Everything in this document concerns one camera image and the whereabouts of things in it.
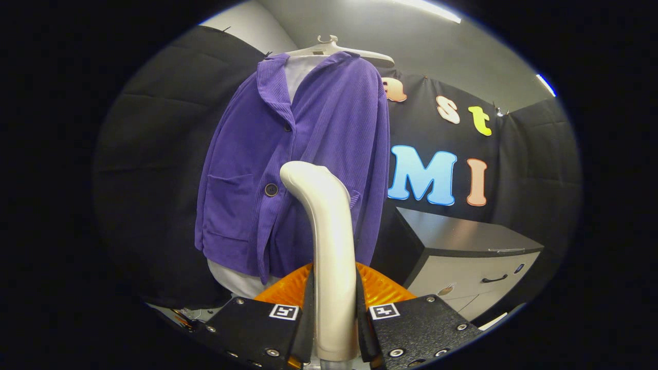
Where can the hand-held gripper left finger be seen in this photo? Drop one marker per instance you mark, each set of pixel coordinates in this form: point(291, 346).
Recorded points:
point(308, 324)

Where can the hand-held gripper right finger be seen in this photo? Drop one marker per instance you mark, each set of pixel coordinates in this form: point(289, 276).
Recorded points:
point(362, 329)

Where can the white clothes hanger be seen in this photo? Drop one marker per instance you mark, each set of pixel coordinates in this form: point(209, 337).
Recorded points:
point(360, 54)

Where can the grey cabinet with dark top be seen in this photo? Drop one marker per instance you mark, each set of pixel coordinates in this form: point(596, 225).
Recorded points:
point(462, 236)

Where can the large bright ceiling light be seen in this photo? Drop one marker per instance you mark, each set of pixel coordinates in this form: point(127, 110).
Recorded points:
point(432, 10)

